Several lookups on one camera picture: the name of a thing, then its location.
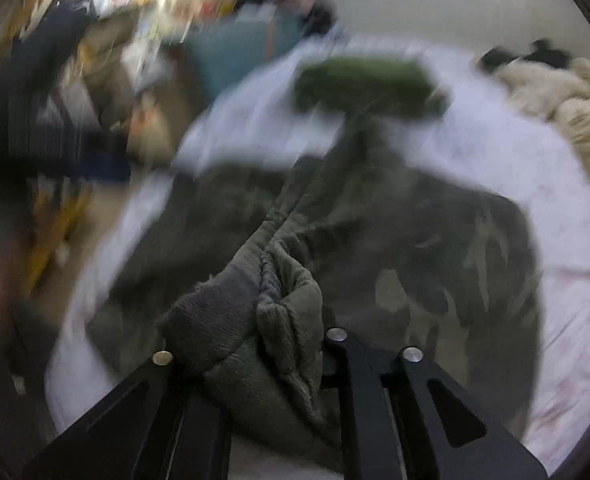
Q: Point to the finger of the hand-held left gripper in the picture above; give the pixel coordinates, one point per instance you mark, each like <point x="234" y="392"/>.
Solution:
<point x="110" y="166"/>

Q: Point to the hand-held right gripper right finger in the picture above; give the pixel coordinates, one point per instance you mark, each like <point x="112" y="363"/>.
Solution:
<point x="365" y="400"/>

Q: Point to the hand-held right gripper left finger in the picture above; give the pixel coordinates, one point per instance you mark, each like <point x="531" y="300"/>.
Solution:
<point x="140" y="410"/>

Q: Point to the camouflage pants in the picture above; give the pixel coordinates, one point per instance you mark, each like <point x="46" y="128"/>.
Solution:
<point x="400" y="240"/>

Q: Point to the folded green pants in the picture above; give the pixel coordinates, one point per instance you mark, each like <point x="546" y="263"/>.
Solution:
<point x="365" y="80"/>

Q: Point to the pile of dark clothes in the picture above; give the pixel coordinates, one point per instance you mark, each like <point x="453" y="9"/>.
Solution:
<point x="320" y="15"/>

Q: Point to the cream printed quilt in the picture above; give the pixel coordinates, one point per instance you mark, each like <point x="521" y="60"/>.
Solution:
<point x="585" y="110"/>

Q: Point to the black clothing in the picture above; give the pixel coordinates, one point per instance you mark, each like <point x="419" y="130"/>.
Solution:
<point x="525" y="57"/>

